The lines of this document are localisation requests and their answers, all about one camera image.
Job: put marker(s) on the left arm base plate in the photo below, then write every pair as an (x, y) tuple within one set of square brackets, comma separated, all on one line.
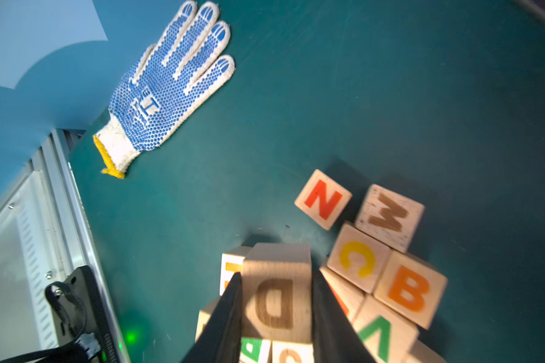
[(77, 308)]

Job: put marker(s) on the wooden block letter B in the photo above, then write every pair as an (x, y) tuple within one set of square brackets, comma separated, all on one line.
[(411, 288)]

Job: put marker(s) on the brown letter D block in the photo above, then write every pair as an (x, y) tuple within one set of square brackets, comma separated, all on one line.
[(277, 293)]

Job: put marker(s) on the wooden block letter M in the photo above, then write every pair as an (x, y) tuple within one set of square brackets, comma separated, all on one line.
[(389, 217)]

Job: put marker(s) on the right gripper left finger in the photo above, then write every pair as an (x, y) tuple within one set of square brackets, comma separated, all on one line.
[(220, 340)]

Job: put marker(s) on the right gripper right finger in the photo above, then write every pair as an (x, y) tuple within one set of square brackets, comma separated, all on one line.
[(334, 339)]

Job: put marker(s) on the wooden block letter N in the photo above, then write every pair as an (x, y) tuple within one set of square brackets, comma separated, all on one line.
[(323, 199)]

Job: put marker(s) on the wooden block letter C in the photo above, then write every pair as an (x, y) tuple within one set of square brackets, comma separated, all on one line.
[(358, 258)]

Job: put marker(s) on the wooden block letter V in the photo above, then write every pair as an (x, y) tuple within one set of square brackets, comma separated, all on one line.
[(386, 335)]

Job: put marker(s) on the blue white work glove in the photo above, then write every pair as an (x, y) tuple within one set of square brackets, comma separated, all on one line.
[(168, 83)]

